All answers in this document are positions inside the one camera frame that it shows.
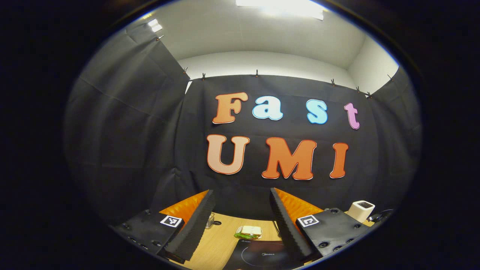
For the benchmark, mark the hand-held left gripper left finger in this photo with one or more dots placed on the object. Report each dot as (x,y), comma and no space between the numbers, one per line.
(195,228)

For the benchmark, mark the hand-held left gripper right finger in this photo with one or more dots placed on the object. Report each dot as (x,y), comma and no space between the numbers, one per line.
(285,228)

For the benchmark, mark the black induction cooktop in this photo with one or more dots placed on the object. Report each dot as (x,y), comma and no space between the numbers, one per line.
(262,255)

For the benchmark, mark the white toaster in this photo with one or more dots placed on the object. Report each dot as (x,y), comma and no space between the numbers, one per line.
(360,212)

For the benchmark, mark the sandwich on white plate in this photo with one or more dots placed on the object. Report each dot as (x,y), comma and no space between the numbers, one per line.
(249,231)

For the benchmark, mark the black backdrop cloth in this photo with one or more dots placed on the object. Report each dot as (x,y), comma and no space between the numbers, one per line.
(131,150)

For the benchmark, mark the ceiling light panel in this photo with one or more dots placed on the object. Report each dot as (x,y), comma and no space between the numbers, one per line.
(279,7)
(155,25)

